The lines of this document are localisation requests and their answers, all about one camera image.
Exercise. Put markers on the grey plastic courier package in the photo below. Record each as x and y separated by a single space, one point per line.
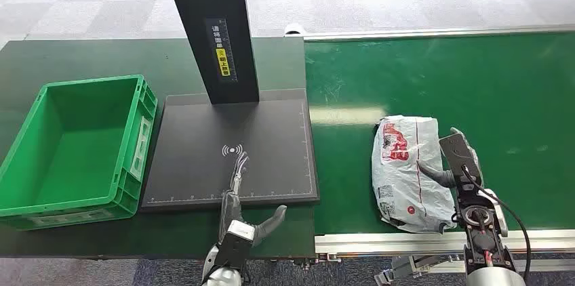
400 185

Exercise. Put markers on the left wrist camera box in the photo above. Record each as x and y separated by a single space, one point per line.
236 248

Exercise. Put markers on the green plastic crate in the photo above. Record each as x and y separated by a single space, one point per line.
67 149

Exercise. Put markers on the black inbound scanner machine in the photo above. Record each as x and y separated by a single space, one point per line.
269 149

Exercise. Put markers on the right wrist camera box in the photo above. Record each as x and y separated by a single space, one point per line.
499 216

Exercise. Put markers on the white round cap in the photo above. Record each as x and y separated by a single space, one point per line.
294 29

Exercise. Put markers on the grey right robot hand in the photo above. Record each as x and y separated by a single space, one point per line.
460 153

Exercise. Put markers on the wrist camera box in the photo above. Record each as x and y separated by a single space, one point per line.
236 248
499 216

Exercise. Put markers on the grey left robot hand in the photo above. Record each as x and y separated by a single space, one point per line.
231 210

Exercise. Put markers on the green conveyor belt, aluminium frame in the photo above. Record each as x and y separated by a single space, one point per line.
449 77

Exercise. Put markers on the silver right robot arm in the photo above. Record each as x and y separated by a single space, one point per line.
480 239

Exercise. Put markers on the grey metal conveyor bracket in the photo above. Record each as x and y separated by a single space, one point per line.
400 268

